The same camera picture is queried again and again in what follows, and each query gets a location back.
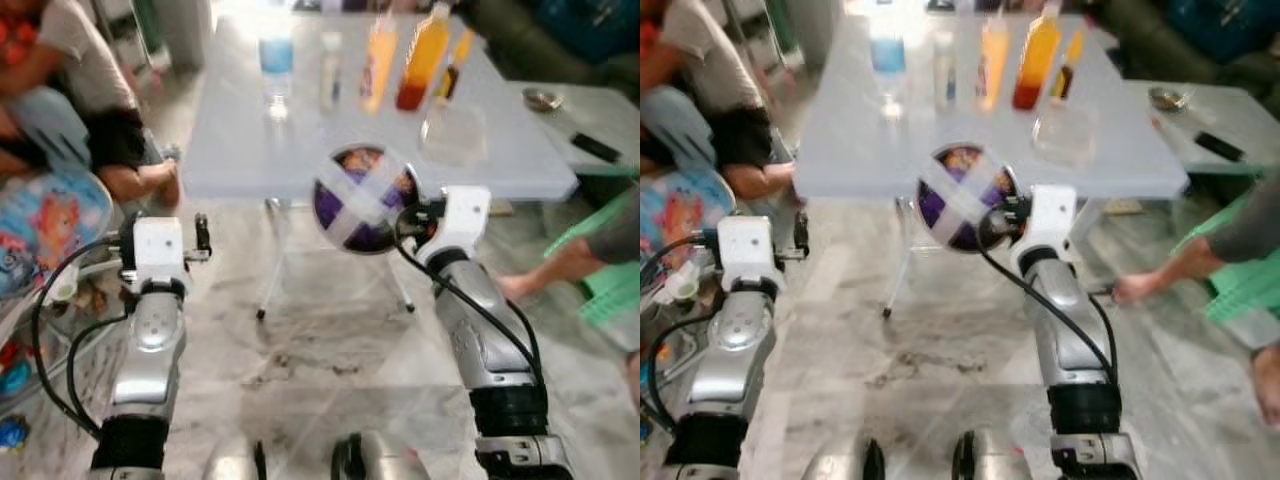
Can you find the grey side table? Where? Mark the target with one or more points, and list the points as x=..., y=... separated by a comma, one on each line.
x=600, y=110
x=1225, y=110

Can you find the silver robot left leg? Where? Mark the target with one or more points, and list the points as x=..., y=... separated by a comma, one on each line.
x=840, y=460
x=235, y=460

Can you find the seated person in white shirt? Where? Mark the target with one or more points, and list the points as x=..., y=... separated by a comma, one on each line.
x=90, y=70
x=715, y=70

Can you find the green plastic stool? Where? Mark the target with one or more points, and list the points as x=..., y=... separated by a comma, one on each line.
x=1245, y=285
x=610, y=285

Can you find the small clear bottle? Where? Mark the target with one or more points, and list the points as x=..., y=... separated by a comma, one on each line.
x=330, y=70
x=943, y=70

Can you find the silver robot leg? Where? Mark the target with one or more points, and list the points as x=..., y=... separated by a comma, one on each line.
x=385, y=460
x=235, y=460
x=840, y=460
x=995, y=460

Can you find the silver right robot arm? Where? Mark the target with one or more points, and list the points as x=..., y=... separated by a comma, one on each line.
x=1065, y=320
x=480, y=330

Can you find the colourful cartoon mat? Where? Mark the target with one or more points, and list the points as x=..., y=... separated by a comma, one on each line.
x=50, y=225
x=675, y=215

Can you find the silver robot right leg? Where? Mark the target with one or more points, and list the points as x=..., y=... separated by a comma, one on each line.
x=995, y=460
x=385, y=460

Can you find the white folding table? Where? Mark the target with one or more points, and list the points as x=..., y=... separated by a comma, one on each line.
x=240, y=150
x=850, y=150

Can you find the blue cushion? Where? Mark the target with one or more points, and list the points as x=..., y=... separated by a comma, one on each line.
x=1220, y=25
x=585, y=25

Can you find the barefoot person in grey trousers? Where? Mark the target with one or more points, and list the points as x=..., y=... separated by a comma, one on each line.
x=1190, y=262
x=560, y=265

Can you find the blue label water bottle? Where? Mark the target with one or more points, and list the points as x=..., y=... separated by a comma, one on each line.
x=887, y=55
x=276, y=55

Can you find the small metal bowl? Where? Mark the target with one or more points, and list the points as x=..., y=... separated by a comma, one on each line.
x=543, y=99
x=1167, y=98

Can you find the black phone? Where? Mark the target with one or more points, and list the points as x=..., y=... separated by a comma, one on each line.
x=596, y=147
x=1219, y=146

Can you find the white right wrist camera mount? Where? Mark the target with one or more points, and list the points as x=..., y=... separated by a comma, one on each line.
x=462, y=215
x=1050, y=215

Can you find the dark green sofa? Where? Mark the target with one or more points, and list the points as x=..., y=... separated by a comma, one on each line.
x=1130, y=45
x=510, y=45

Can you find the round purple taped tin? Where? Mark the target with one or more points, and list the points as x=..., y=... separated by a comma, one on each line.
x=960, y=195
x=355, y=200

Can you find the orange juice bottle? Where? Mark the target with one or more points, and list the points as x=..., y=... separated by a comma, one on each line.
x=378, y=65
x=993, y=65

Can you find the small white cup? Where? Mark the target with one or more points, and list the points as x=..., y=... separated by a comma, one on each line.
x=684, y=288
x=62, y=289

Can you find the clear plastic container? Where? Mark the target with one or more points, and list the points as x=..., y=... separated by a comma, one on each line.
x=1065, y=135
x=455, y=135

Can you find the large amber drink bottle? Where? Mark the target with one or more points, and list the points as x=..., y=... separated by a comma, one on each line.
x=422, y=65
x=1035, y=65

